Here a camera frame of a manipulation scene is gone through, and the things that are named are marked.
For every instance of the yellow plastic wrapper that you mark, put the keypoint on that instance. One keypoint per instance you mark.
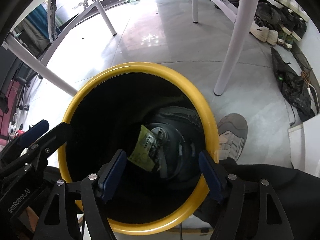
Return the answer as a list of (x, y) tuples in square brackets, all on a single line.
[(142, 155)]

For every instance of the row of shoes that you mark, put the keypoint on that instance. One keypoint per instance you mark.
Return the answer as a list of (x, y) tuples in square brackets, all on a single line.
[(262, 32)]

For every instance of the grey round lid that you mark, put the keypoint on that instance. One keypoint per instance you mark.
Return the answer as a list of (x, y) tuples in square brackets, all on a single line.
[(160, 135)]

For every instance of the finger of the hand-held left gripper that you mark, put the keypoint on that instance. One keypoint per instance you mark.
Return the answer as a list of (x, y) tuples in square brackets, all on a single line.
[(37, 128), (58, 132)]

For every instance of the black bin with yellow rim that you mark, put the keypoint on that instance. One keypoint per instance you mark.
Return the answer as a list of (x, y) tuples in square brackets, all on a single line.
[(150, 67)]

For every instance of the black mesh bag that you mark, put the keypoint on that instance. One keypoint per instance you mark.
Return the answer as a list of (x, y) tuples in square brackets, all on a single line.
[(292, 90)]

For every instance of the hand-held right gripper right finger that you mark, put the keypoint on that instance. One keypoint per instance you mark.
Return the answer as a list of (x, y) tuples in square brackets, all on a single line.
[(210, 177)]

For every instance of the blue curtain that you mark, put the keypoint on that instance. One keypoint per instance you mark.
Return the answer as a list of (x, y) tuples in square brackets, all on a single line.
[(37, 20)]

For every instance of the white table leg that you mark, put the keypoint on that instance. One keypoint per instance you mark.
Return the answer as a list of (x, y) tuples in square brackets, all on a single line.
[(235, 42), (105, 15), (50, 72), (195, 5)]

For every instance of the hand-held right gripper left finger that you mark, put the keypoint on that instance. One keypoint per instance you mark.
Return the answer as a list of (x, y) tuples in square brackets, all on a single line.
[(112, 175)]

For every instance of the person's grey sneaker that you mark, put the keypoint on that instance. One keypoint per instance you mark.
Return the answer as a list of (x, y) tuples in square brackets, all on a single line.
[(232, 135)]

